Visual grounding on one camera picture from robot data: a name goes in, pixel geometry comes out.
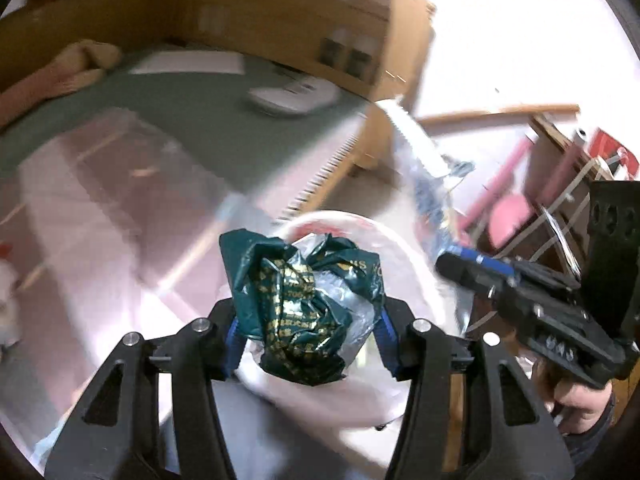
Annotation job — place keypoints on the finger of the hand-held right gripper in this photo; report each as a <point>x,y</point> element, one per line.
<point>492,261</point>
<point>465,272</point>

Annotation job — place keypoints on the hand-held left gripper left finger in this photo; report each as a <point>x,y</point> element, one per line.
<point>232,355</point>

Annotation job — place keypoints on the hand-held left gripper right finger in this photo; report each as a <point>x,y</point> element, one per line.
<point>386,345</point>

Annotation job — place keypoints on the dark green plastic bag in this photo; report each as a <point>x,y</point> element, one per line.
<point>295,310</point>

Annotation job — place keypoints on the clear blue-print plastic bag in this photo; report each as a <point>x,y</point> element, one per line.
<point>430,195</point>

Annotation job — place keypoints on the person's right forearm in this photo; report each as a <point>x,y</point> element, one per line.
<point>595,445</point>

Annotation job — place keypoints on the person's right hand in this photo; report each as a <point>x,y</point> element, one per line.
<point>580,405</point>

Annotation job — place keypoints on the pink metal chair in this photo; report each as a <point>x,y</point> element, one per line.
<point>510,215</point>

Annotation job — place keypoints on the wooden stick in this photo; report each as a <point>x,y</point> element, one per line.
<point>500,112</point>

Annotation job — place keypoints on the pink grey checked blanket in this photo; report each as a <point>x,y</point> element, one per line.
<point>100,210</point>

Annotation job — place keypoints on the green bed sheet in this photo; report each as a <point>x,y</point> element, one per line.
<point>200,100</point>

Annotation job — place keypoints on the wooden bunk bed frame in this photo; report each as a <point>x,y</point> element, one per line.
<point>280,15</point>

